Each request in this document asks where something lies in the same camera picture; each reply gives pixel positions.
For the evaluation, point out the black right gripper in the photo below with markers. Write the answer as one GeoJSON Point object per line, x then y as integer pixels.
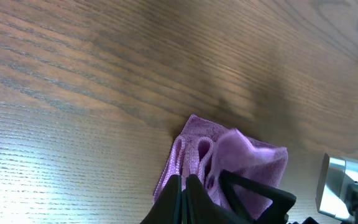
{"type": "Point", "coordinates": [282, 201]}

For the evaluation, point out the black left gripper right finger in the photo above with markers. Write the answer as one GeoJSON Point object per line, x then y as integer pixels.
{"type": "Point", "coordinates": [198, 208]}

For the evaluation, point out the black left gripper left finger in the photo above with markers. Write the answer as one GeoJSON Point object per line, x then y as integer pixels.
{"type": "Point", "coordinates": [167, 208]}

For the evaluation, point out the purple microfiber cloth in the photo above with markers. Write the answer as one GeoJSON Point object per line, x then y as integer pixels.
{"type": "Point", "coordinates": [205, 149]}

